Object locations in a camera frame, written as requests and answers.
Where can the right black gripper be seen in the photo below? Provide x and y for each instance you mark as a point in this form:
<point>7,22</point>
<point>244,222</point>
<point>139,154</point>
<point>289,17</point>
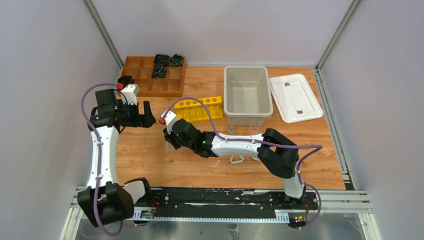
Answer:
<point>170,137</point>

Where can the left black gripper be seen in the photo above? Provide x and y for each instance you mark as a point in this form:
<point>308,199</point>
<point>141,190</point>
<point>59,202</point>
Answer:
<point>139,116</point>

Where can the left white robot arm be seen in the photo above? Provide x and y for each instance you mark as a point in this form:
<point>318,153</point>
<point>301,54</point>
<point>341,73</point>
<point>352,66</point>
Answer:
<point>105,201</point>

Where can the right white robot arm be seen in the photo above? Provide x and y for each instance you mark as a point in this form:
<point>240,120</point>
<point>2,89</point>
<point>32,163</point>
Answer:
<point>278,154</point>

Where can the clear plastic tube rack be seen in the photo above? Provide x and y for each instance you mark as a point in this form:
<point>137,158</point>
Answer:
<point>169,148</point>

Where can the yellow test tube rack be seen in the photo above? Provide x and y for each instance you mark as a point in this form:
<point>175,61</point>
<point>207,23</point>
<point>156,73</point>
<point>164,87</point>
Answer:
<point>192,111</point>

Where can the small glass flask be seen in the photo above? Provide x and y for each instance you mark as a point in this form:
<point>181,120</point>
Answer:
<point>231,129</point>

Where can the wooden compartment tray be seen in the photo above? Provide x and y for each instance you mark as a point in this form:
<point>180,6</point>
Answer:
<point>170,84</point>

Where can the white clay triangle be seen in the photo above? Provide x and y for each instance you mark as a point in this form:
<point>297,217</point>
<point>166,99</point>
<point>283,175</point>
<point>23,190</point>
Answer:
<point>236,159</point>

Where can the small glass beaker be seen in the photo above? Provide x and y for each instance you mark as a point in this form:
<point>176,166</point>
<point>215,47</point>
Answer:
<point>254,130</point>

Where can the grey plastic bin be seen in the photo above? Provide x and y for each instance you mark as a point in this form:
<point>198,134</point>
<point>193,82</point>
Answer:
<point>247,95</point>

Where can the white plastic bin lid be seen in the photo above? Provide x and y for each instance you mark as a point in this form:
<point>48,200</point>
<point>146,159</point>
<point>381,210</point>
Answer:
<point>294,98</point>

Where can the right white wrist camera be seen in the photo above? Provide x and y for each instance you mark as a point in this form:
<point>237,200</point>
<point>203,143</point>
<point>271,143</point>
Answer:
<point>168,119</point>

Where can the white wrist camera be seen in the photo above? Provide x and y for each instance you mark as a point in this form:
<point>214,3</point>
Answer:
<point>129,94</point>
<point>168,119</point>

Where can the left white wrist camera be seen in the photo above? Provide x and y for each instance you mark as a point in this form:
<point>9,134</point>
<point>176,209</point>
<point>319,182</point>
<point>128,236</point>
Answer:
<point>129,94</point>

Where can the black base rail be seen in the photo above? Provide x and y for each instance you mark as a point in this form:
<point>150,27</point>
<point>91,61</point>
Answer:
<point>226,205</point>

